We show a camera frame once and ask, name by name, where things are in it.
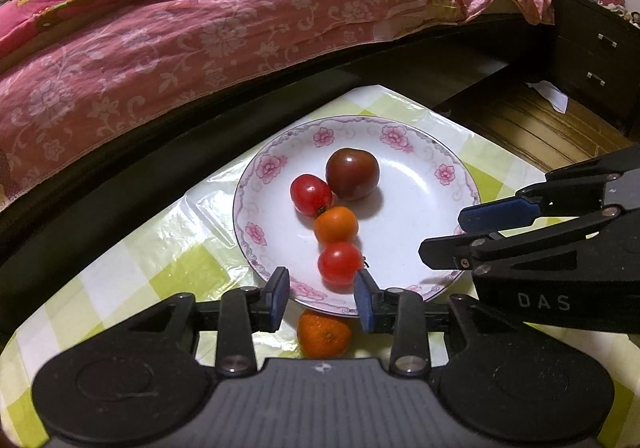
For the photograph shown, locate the large dark red tomato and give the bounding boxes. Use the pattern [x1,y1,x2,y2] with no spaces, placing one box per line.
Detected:
[325,147,381,202]

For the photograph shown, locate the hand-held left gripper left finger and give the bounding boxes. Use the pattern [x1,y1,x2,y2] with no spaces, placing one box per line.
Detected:
[115,267,291,376]

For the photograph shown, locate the pink floral bed sheet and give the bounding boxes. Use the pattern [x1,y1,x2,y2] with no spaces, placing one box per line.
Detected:
[0,0,556,205]

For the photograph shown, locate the orange mandarin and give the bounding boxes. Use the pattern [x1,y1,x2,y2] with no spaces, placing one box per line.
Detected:
[297,311,352,359]

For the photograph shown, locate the orange cherry tomato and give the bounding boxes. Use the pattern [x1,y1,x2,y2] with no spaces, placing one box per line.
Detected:
[314,206,360,246]

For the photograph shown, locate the white floral-rimmed plate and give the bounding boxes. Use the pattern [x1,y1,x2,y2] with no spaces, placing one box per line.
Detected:
[232,115,482,318]

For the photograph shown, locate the dark wooden bed frame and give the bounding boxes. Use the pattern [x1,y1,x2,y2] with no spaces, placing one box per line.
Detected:
[0,11,558,331]

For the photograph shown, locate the green checkered tablecloth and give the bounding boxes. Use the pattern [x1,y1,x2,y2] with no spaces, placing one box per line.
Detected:
[0,84,640,448]

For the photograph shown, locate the red cherry tomato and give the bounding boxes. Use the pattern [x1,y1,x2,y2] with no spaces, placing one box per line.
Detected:
[290,174,333,218]
[318,241,366,290]

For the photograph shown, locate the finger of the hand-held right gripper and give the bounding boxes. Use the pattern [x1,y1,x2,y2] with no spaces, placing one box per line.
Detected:
[418,209,640,275]
[458,143,640,233]

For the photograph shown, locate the white paper scrap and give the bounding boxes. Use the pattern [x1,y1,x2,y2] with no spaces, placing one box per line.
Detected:
[525,81,570,114]

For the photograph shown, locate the dark wooden nightstand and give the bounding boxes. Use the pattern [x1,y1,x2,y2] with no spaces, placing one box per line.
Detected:
[550,0,640,139]

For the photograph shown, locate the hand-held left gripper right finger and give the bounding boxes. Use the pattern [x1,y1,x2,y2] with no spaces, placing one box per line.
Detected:
[353,269,529,376]

